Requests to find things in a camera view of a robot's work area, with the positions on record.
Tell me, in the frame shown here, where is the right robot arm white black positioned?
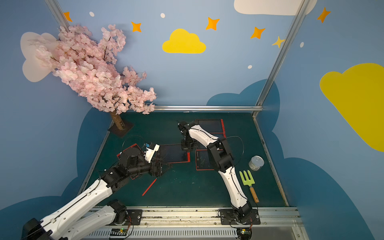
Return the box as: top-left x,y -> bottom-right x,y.
178,121 -> 253,224

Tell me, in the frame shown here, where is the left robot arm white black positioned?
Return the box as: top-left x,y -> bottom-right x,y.
21,144 -> 163,240

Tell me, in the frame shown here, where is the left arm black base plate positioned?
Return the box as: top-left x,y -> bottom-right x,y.
119,209 -> 143,226

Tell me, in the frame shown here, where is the aluminium back frame bar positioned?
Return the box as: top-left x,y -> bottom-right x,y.
155,105 -> 263,112

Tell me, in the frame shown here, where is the green garden fork wooden handle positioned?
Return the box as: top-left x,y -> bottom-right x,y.
239,170 -> 260,204

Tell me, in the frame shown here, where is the colourful scribble red writing tablet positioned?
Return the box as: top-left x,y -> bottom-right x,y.
197,133 -> 226,150

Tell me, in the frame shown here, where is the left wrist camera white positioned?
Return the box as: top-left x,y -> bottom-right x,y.
145,143 -> 160,163

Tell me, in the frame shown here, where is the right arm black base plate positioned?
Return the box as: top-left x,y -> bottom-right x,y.
218,209 -> 261,226

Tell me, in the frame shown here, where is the pink cherry blossom tree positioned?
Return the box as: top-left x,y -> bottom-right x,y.
32,25 -> 157,131

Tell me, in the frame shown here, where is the aluminium front rail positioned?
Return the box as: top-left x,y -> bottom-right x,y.
80,207 -> 309,240

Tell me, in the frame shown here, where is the red stylus pair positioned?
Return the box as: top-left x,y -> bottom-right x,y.
220,119 -> 226,137

